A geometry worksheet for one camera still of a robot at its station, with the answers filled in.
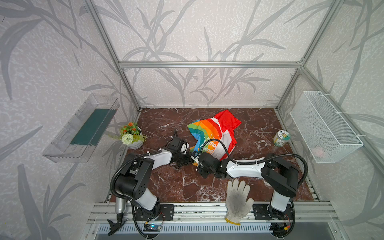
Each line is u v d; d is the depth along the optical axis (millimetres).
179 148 770
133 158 483
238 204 753
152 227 707
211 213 753
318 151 728
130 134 862
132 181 456
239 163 576
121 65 937
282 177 463
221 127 1023
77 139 630
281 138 935
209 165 674
